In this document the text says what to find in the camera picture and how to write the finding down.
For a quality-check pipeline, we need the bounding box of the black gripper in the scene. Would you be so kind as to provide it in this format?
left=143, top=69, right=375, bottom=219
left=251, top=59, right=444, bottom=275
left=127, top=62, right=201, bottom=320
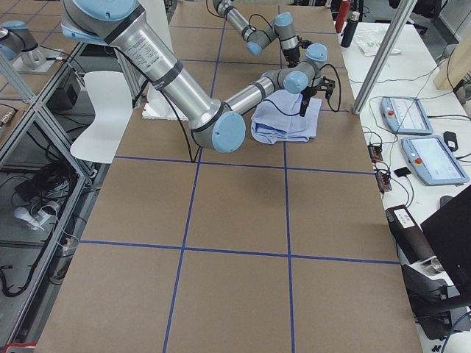
left=281, top=35, right=311, bottom=67
left=299, top=76, right=336, bottom=117

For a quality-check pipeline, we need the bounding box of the light blue striped shirt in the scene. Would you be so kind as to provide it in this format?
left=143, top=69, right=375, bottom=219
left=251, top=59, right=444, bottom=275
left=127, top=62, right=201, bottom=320
left=250, top=90, right=322, bottom=145

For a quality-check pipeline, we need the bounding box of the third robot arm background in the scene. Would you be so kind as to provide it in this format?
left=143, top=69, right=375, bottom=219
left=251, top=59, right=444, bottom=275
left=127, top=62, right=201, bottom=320
left=1, top=20, right=55, bottom=74

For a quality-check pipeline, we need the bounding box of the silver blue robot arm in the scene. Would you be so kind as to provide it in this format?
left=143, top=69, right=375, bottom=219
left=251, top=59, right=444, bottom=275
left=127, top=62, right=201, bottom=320
left=61, top=0, right=336, bottom=153
left=212, top=1, right=313, bottom=68

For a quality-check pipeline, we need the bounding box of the black water bottle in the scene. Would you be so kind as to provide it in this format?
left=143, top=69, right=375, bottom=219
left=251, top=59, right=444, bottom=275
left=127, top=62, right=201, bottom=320
left=340, top=11, right=360, bottom=48

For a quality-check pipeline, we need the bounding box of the red water bottle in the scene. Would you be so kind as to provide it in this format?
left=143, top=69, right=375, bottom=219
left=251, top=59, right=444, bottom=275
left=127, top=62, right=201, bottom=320
left=335, top=0, right=351, bottom=34

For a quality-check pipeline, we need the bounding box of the clear plastic bag green print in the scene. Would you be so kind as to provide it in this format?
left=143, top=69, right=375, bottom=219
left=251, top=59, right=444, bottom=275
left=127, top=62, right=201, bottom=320
left=354, top=28, right=386, bottom=57

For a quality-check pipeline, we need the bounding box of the upper teach pendant tablet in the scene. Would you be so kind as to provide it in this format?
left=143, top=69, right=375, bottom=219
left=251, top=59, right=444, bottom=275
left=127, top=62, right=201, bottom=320
left=380, top=96, right=433, bottom=136

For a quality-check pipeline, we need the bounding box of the teach pendant tablet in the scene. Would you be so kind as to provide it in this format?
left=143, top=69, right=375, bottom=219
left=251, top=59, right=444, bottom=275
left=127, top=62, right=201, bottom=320
left=380, top=96, right=433, bottom=136
left=401, top=135, right=470, bottom=186

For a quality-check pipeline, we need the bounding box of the lower teach pendant tablet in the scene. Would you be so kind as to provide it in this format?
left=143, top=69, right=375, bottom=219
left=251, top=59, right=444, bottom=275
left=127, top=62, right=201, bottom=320
left=401, top=135, right=470, bottom=186

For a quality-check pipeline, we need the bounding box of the black monitor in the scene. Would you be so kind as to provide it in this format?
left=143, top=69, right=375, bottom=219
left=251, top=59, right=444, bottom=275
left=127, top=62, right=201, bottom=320
left=421, top=188, right=470, bottom=293

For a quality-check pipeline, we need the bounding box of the aluminium frame post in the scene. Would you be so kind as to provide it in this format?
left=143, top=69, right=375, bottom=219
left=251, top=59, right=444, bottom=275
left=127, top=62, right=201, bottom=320
left=353, top=0, right=417, bottom=115

